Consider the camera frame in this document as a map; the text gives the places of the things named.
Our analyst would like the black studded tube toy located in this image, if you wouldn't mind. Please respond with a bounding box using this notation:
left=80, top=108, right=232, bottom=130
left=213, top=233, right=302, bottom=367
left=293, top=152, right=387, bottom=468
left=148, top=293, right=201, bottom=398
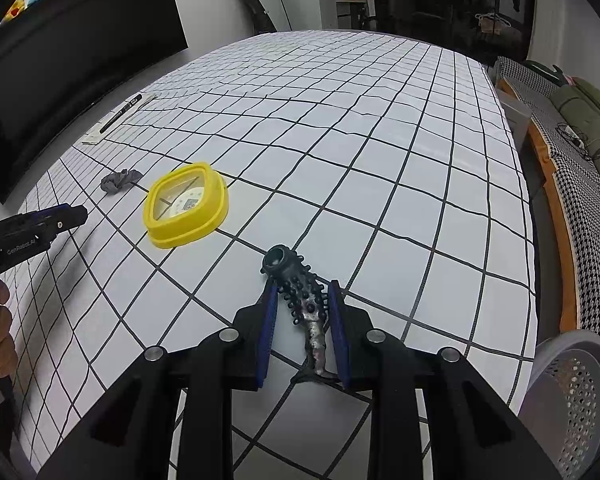
left=261, top=244, right=337, bottom=382

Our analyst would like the grey perforated trash basket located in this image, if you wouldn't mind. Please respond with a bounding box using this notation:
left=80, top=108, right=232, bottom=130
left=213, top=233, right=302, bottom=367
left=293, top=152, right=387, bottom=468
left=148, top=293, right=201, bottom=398
left=518, top=330, right=600, bottom=479

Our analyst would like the small grey crumpled cloth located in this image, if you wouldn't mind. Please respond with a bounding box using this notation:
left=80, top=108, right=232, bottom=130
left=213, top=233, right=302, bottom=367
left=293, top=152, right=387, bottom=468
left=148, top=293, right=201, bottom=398
left=100, top=169, right=143, bottom=195

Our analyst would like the white paper sheet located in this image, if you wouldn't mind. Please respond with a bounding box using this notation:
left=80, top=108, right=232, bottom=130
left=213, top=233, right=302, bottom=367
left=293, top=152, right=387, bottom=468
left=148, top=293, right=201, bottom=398
left=80, top=92, right=156, bottom=145

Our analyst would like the black pen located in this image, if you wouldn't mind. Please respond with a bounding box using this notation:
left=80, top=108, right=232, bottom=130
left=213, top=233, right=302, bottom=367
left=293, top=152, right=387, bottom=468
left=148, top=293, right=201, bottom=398
left=99, top=93, right=143, bottom=133

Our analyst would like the black television screen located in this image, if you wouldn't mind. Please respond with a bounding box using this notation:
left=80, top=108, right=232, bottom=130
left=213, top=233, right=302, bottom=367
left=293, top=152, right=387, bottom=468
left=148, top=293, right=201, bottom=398
left=0, top=0, right=187, bottom=202

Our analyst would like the houndstooth sofa cover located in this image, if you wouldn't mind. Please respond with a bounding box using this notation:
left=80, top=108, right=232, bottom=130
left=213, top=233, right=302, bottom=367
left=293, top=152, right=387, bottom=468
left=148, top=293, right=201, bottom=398
left=495, top=56, right=600, bottom=336

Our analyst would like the white grid tablecloth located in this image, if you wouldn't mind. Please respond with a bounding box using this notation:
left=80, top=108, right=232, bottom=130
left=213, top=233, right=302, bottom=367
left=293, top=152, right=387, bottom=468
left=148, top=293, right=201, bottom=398
left=5, top=32, right=536, bottom=468

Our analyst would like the white power strip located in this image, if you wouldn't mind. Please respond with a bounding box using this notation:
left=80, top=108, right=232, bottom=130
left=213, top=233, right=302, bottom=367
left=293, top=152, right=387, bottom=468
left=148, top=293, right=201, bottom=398
left=562, top=126, right=588, bottom=154

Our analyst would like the olive green sofa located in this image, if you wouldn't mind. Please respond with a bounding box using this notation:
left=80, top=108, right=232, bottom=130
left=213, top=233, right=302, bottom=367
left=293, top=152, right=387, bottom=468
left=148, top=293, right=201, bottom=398
left=550, top=77, right=600, bottom=174

